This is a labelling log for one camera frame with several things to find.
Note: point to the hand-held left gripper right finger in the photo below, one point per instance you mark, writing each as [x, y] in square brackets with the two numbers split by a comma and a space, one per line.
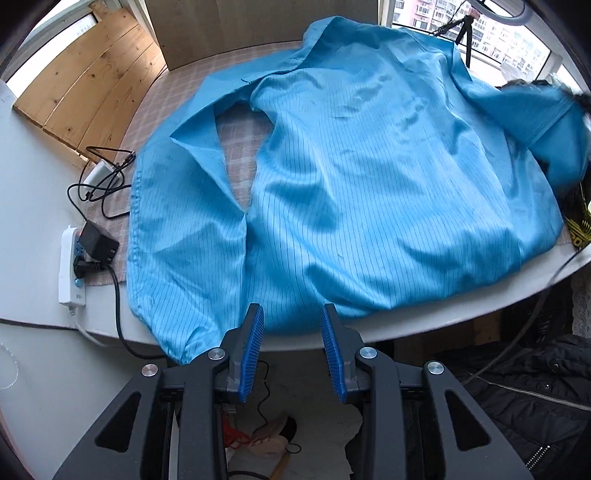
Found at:
[333, 355]

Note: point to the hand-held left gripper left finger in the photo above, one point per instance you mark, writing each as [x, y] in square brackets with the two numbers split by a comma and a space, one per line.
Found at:
[251, 350]

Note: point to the blue striped coat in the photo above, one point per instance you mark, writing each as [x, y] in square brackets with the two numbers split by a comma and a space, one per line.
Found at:
[369, 184]

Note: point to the pink shoe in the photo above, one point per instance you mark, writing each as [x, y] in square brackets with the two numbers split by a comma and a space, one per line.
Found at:
[272, 438]

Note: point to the black power adapter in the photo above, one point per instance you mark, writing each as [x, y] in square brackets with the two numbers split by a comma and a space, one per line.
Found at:
[97, 240]

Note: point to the white power strip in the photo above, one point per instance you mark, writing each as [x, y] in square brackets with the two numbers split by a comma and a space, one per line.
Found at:
[69, 286]

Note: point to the pink checked table mat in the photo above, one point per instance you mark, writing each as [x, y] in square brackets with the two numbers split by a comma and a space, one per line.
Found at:
[240, 152]

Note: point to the black zippered jacket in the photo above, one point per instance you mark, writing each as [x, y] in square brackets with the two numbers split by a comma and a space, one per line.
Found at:
[531, 392]

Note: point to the white charger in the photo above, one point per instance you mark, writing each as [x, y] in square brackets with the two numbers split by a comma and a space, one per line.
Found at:
[99, 175]

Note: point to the black yellow striped garment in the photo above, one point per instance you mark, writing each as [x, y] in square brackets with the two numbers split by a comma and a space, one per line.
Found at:
[579, 230]

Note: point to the wooden board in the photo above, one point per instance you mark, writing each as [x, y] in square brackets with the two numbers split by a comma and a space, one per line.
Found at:
[92, 78]

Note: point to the light wood panel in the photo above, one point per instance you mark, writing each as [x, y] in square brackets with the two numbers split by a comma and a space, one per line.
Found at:
[231, 27]

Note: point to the black tripod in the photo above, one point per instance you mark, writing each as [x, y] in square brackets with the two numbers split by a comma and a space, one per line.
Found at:
[467, 41]

